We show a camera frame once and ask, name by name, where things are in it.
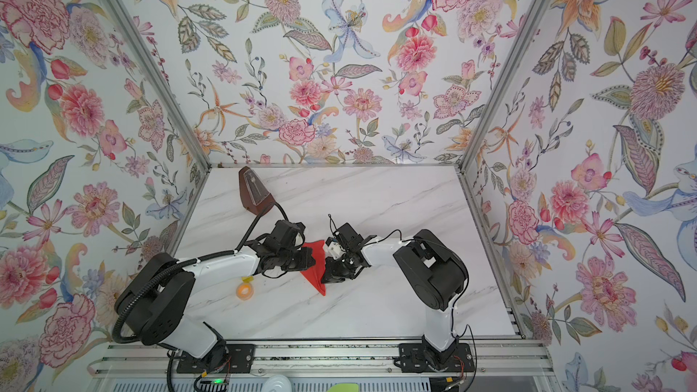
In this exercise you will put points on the green object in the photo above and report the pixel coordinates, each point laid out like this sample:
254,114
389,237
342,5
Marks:
344,387

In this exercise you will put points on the white round object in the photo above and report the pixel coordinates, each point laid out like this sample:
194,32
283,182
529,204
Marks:
277,383

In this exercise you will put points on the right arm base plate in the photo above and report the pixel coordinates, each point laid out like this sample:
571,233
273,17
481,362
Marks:
435,358

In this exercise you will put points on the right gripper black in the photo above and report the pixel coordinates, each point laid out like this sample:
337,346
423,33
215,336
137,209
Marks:
331,272

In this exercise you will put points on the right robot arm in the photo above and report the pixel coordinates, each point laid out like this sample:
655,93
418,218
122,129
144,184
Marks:
435,273

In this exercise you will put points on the aluminium front rail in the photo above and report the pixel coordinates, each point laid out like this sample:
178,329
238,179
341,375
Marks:
392,357

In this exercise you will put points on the red square paper sheet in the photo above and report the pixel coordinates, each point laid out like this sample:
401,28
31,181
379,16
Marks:
315,272

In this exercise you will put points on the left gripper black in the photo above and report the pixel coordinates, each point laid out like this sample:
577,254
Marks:
307,255

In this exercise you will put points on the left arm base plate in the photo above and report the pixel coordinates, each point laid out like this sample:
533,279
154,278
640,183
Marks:
233,359

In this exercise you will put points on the brown wooden metronome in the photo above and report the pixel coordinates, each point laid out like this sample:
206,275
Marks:
255,197

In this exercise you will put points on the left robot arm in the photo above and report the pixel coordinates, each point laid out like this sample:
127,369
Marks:
152,309

